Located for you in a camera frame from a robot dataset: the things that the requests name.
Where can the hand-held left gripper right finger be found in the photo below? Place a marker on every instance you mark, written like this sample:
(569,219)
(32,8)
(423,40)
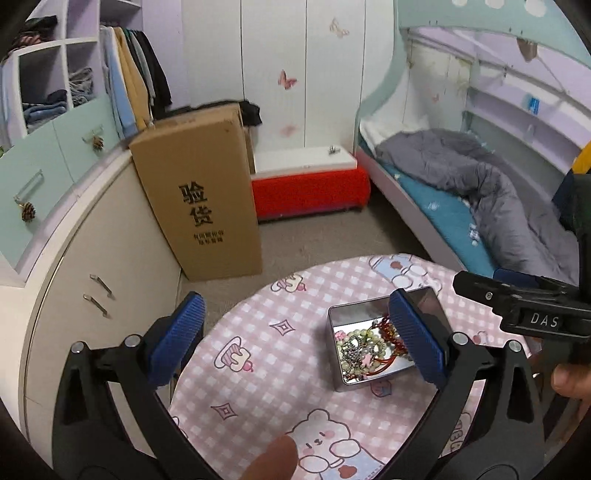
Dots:
(418,341)

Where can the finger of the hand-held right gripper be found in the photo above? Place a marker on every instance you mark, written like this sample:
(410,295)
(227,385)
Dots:
(480,288)
(515,276)

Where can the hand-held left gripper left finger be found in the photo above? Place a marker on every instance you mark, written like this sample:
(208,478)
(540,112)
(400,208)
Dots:
(178,341)

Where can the grey metal tin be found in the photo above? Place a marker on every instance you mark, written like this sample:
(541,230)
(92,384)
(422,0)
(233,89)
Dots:
(341,318)

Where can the person's right hand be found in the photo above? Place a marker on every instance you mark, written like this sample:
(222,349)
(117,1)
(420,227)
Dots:
(570,382)

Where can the person's left hand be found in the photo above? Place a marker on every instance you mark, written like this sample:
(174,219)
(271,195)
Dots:
(272,459)

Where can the teal bed sheet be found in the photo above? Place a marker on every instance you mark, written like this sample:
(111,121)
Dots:
(443,217)

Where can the pink checkered bear tablecloth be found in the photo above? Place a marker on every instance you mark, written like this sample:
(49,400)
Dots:
(258,332)

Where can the person's dark jacket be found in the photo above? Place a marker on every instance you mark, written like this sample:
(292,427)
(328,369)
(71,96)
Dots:
(577,207)

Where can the grey duvet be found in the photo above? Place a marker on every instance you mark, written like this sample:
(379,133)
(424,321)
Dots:
(485,184)

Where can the cream curved cabinet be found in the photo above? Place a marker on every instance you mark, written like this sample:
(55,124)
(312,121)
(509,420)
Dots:
(92,230)

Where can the tall cardboard box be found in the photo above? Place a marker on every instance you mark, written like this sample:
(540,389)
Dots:
(198,194)

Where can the blue label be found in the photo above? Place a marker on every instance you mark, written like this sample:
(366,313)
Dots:
(533,104)

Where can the red bench with white top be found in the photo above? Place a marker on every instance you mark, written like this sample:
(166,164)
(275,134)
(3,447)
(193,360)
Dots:
(309,191)

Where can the pinecone drawer knob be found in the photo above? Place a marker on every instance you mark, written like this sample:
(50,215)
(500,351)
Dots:
(98,142)
(27,212)

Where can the mint green drawer unit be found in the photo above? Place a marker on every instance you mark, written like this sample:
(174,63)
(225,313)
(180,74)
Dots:
(55,157)

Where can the pink butterfly sticker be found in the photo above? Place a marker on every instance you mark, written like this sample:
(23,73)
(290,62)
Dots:
(338,28)
(287,130)
(287,79)

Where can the black cloth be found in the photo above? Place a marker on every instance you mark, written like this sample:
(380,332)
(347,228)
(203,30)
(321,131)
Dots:
(253,113)

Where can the light blue hanging garment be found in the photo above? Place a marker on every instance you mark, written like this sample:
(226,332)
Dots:
(117,87)

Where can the yellow hanging garment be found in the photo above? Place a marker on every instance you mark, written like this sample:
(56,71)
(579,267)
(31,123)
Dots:
(134,83)

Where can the folded blue jeans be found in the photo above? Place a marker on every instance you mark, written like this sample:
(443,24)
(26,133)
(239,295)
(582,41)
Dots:
(44,114)

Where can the black hanging garment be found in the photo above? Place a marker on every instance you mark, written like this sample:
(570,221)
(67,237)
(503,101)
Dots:
(157,78)

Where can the patterned folded clothes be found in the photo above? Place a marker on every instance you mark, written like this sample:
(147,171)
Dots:
(82,85)

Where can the grey-green hanging garment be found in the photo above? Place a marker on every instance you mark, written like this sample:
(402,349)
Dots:
(143,64)

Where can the mint and white bunk bed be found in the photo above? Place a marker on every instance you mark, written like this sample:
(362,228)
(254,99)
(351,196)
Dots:
(415,14)

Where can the white wardrobe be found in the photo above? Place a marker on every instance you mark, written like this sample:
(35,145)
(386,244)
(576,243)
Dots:
(272,46)

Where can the white open shelf unit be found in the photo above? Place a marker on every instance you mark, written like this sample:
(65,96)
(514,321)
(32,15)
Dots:
(62,46)

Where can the dark folded clothes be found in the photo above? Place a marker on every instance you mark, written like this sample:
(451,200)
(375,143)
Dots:
(34,32)

